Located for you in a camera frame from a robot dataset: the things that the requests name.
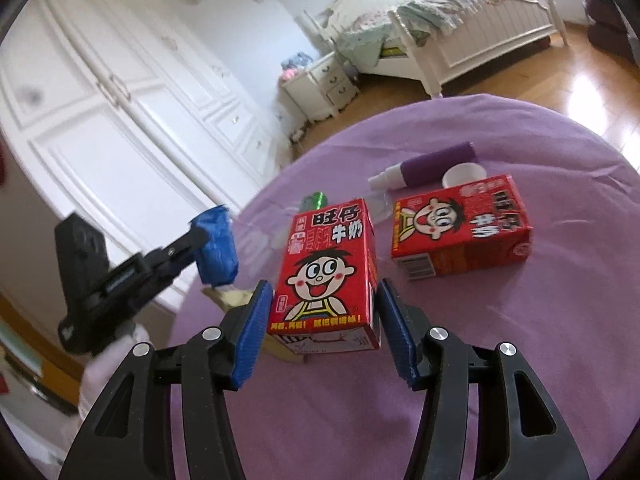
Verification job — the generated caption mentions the beige snack packet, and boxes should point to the beige snack packet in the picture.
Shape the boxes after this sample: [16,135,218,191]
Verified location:
[201,285,306,363]

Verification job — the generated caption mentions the pile of dark bags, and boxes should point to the pile of dark bags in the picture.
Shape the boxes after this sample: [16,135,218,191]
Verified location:
[580,0,636,61]

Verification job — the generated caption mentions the purple tablecloth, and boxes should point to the purple tablecloth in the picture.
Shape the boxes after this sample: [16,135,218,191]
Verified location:
[170,92,640,480]

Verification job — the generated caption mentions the white nightstand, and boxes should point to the white nightstand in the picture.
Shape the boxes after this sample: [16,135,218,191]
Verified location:
[280,52,361,123]

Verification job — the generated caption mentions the pale floral quilt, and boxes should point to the pale floral quilt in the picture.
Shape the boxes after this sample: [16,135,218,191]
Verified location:
[340,0,551,68]

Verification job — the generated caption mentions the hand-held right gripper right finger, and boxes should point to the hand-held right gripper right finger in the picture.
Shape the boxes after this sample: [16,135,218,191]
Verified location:
[375,278,591,480]

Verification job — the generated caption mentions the blue purple tube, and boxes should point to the blue purple tube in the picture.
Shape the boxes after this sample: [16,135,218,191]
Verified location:
[367,141,482,192]

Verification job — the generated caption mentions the white bottle cap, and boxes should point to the white bottle cap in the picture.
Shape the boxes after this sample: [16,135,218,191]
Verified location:
[441,162,488,188]

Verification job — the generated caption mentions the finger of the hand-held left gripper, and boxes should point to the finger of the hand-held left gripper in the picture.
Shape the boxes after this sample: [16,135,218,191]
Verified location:
[145,225,212,283]

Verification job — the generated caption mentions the blue packet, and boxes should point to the blue packet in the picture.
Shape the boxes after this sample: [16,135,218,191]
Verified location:
[189,204,240,286]

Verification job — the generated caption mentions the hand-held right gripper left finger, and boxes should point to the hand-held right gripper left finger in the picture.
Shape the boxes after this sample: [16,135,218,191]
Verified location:
[59,280,274,480]

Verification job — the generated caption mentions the white wardrobe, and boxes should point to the white wardrobe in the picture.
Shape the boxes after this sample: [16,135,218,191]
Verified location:
[0,0,281,321]

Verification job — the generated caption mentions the red milk carton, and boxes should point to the red milk carton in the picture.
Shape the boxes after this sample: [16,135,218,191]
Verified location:
[390,175,533,281]
[268,199,382,351]

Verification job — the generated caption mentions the white bed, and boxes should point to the white bed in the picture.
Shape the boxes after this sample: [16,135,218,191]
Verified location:
[312,0,568,100]

